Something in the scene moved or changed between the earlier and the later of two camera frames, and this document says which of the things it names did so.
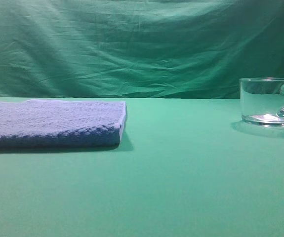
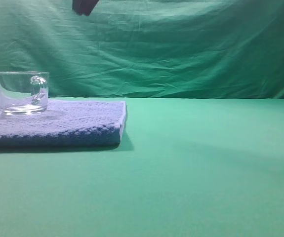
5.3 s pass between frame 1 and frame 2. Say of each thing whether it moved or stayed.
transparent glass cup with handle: moved
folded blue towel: stayed
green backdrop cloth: stayed
